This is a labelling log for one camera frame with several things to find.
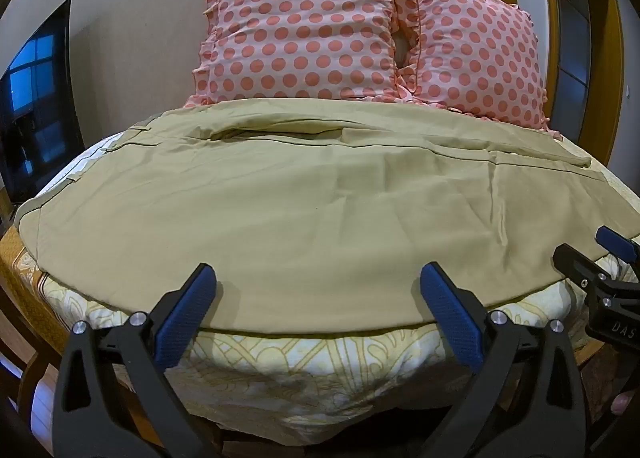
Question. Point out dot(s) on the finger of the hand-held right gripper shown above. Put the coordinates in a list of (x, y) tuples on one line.
[(616, 242), (580, 265)]

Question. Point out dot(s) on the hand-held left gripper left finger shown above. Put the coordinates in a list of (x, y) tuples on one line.
[(186, 308)]

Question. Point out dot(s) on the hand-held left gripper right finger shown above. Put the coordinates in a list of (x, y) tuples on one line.
[(450, 310)]

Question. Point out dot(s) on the khaki pants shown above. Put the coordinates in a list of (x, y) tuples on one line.
[(300, 218)]

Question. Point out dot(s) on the person's right hand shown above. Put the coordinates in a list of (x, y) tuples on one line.
[(621, 402)]

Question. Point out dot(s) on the yellow patterned bed sheet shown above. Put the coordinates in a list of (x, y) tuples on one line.
[(300, 373)]

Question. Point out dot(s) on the small pink polka dot pillow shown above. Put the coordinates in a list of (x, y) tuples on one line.
[(475, 52)]

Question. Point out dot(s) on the black flat screen television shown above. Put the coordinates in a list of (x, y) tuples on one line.
[(35, 102)]

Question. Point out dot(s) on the large pink polka dot pillow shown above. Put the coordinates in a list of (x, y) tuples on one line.
[(305, 32)]

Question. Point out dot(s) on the brown wooden bed frame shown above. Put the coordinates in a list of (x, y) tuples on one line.
[(30, 363)]

